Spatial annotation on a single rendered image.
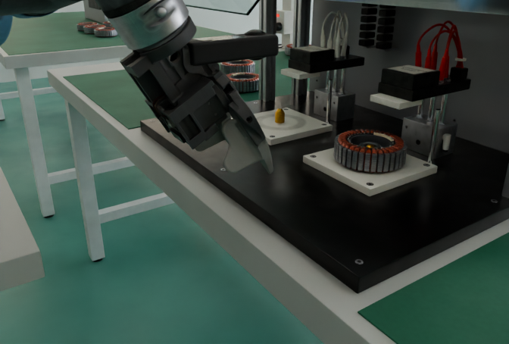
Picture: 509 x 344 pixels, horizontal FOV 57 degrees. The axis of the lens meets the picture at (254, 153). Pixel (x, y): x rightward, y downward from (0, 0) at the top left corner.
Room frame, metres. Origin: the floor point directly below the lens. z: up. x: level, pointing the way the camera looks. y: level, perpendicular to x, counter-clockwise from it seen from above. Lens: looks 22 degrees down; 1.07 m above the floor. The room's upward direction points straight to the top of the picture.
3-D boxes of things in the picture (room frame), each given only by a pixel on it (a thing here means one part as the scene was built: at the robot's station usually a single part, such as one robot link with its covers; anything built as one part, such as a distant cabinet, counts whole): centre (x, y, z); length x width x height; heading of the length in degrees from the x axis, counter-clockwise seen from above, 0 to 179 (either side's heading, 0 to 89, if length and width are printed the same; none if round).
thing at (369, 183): (0.69, -0.18, 0.78); 0.15 x 0.15 x 0.01; 33
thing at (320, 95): (0.97, -0.17, 0.80); 0.07 x 0.05 x 0.06; 33
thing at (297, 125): (0.89, -0.05, 0.78); 0.15 x 0.15 x 0.01; 33
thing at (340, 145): (0.69, -0.18, 0.80); 0.11 x 0.11 x 0.04
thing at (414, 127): (0.77, -0.30, 0.80); 0.07 x 0.05 x 0.06; 33
